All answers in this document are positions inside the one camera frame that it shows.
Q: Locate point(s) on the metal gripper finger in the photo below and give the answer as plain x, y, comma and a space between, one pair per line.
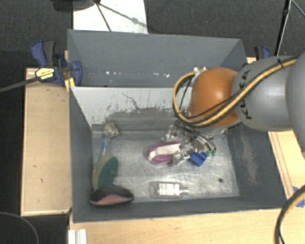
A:
169, 135
179, 158

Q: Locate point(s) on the blue block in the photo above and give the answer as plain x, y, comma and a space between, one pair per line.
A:
198, 159

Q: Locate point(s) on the purple and white band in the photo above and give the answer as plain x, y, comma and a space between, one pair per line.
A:
159, 153

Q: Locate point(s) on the clear plastic bottle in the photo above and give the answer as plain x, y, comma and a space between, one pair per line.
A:
167, 189

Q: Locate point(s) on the white speckled stone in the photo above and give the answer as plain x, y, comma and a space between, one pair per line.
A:
111, 130

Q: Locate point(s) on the green sponge dish wand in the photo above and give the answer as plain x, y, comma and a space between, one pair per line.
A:
107, 172

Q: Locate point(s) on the grey metal bin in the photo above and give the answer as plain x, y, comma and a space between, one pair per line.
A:
147, 60

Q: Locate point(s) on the pale wood board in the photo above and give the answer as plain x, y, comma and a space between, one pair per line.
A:
47, 149

